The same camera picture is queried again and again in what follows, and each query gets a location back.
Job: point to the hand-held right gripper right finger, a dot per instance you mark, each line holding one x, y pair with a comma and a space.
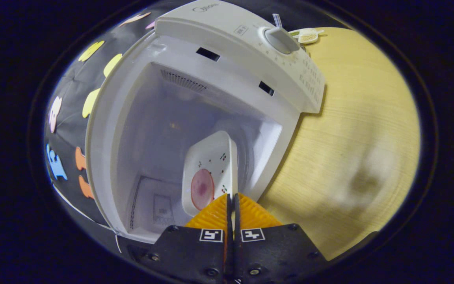
274, 252

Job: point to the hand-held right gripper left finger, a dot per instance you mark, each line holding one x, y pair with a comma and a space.
195, 252

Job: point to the pink ham slice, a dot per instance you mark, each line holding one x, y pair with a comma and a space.
202, 189

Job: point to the white square plate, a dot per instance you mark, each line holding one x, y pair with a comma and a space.
211, 150

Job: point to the white microwave oven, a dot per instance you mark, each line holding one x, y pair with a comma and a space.
219, 35

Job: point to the white divided bean dish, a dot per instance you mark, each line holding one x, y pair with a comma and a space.
307, 36

